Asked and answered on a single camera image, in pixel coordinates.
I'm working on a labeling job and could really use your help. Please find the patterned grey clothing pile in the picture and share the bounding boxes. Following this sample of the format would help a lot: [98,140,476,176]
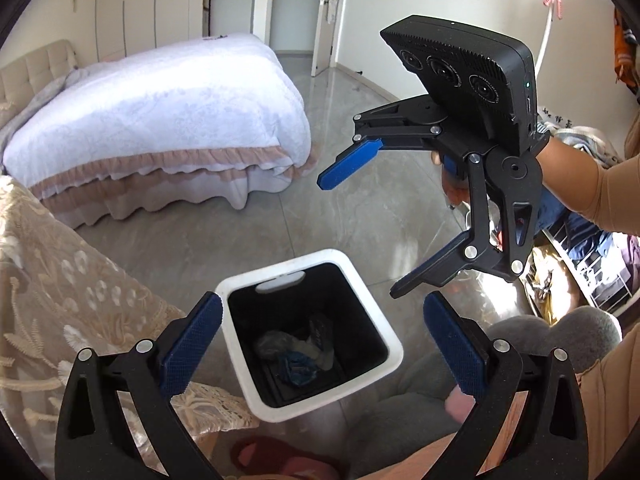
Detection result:
[545,115,628,167]

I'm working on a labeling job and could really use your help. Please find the beige padded bed headboard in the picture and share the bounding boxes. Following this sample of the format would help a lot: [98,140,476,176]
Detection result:
[0,39,77,111]

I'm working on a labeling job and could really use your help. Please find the orange hanging garment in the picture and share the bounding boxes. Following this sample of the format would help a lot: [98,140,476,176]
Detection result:
[612,7,640,97]

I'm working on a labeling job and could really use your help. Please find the bed with white quilt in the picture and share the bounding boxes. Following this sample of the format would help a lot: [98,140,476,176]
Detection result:
[2,32,316,231]

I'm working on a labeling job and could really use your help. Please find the person's peach trousers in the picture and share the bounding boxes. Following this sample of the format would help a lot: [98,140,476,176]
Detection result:
[250,322,640,480]

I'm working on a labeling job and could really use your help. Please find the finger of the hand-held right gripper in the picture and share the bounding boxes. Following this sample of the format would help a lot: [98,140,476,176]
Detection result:
[390,152,506,301]
[317,96,452,192]

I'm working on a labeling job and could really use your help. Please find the person's right hand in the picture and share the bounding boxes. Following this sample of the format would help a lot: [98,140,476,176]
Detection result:
[431,150,473,211]

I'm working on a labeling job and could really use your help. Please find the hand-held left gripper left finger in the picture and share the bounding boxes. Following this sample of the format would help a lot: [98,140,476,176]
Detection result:
[55,291,224,480]

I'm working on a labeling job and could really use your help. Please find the white wire rack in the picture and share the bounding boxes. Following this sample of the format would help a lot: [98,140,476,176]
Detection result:
[545,225,640,317]

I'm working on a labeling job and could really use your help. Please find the grey fuzzy slippers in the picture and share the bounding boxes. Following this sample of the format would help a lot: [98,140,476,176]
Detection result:
[345,305,623,466]

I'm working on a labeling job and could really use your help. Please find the white curved pole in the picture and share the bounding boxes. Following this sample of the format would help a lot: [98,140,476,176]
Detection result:
[536,0,562,82]

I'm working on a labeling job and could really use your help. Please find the white door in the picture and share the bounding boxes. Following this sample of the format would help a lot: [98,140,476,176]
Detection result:
[311,0,353,78]

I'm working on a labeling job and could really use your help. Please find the blue crumpled wrapper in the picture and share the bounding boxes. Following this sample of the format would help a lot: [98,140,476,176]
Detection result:
[277,351,322,387]

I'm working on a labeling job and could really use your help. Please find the dark blue clothing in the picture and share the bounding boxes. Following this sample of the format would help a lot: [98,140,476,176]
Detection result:
[537,192,618,261]

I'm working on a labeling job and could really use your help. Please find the grey bed sheet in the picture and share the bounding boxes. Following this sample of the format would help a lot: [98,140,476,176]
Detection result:
[0,66,96,161]

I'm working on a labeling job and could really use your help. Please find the white square trash bin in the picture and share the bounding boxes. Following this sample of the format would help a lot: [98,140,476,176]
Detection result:
[215,248,404,422]

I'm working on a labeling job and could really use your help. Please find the yellow bag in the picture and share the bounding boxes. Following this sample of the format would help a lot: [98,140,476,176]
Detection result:
[530,245,583,322]

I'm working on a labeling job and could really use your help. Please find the person's right forearm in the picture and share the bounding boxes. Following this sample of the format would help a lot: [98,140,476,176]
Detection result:
[535,127,640,235]

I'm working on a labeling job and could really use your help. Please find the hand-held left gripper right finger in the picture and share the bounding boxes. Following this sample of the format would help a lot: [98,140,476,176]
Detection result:
[422,290,589,480]

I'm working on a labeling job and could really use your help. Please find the grey crumpled plastic bag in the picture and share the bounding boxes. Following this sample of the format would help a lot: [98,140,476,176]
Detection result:
[255,312,337,372]

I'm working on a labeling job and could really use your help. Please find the white wardrobe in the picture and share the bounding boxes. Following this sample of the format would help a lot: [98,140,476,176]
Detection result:
[65,0,208,63]

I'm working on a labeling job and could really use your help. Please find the beige lace cloth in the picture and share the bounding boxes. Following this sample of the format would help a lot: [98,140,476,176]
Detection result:
[0,175,261,480]

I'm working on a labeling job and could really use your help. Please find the red slipper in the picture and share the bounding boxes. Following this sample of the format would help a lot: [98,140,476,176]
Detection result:
[232,435,337,480]

